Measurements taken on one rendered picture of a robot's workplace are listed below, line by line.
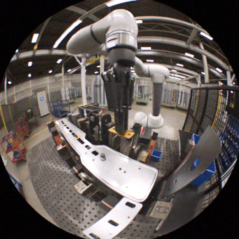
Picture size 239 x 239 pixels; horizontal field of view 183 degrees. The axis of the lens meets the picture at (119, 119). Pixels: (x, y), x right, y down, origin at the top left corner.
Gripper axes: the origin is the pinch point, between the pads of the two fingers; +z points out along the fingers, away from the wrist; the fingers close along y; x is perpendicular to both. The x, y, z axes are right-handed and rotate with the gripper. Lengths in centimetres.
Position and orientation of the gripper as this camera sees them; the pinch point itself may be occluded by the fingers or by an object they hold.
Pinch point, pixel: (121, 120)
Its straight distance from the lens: 23.7
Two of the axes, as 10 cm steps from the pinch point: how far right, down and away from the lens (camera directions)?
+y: -5.7, 3.3, -7.5
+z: 0.1, 9.1, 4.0
